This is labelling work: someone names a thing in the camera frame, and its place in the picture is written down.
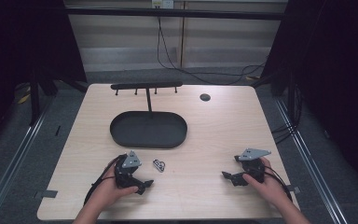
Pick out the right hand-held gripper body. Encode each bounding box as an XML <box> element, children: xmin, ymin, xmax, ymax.
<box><xmin>234</xmin><ymin>147</ymin><xmax>272</xmax><ymax>184</ymax></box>

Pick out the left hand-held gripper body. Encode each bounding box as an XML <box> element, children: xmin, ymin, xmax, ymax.
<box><xmin>114</xmin><ymin>150</ymin><xmax>145</xmax><ymax>189</ymax></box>

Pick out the person's right hand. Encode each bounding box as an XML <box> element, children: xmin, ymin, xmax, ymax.
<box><xmin>241</xmin><ymin>156</ymin><xmax>289</xmax><ymax>208</ymax></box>

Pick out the person's left hand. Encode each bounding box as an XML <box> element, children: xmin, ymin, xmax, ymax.
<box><xmin>92</xmin><ymin>169</ymin><xmax>140</xmax><ymax>213</ymax></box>

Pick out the black hook stand with tray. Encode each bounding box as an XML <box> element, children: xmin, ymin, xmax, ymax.
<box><xmin>109</xmin><ymin>81</ymin><xmax>188</xmax><ymax>149</ymax></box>

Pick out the black metal stand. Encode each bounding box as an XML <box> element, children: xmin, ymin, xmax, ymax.
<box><xmin>27</xmin><ymin>69</ymin><xmax>60</xmax><ymax>127</ymax></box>

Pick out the yellow floor tape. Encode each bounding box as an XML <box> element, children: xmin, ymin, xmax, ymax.
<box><xmin>16</xmin><ymin>86</ymin><xmax>32</xmax><ymax>105</ymax></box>

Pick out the black curtain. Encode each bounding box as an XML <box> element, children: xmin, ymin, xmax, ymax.
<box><xmin>0</xmin><ymin>0</ymin><xmax>88</xmax><ymax>157</ymax></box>
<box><xmin>260</xmin><ymin>0</ymin><xmax>358</xmax><ymax>197</ymax></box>

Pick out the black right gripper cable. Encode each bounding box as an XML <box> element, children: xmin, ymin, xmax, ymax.
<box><xmin>262</xmin><ymin>164</ymin><xmax>294</xmax><ymax>203</ymax></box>

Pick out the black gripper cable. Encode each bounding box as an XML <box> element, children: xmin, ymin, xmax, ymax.
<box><xmin>83</xmin><ymin>154</ymin><xmax>121</xmax><ymax>207</ymax></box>
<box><xmin>262</xmin><ymin>164</ymin><xmax>294</xmax><ymax>203</ymax></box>

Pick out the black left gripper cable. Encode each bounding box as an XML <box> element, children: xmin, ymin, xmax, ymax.
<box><xmin>83</xmin><ymin>154</ymin><xmax>121</xmax><ymax>207</ymax></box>

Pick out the black floor cable bundle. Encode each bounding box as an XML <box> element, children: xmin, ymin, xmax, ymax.
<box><xmin>270</xmin><ymin>82</ymin><xmax>304</xmax><ymax>145</ymax></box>

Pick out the aluminium floor rail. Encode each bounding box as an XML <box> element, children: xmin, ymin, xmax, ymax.
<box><xmin>273</xmin><ymin>96</ymin><xmax>351</xmax><ymax>224</ymax></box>
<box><xmin>0</xmin><ymin>99</ymin><xmax>55</xmax><ymax>224</ymax></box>

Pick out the black wall cable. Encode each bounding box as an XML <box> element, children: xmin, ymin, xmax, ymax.
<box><xmin>156</xmin><ymin>15</ymin><xmax>267</xmax><ymax>86</ymax></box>

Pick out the black horizontal frame bar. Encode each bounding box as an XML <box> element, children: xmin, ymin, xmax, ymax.
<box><xmin>64</xmin><ymin>7</ymin><xmax>289</xmax><ymax>21</ymax></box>

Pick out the white wall socket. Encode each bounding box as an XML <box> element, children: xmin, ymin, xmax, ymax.
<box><xmin>151</xmin><ymin>0</ymin><xmax>175</xmax><ymax>9</ymax></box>

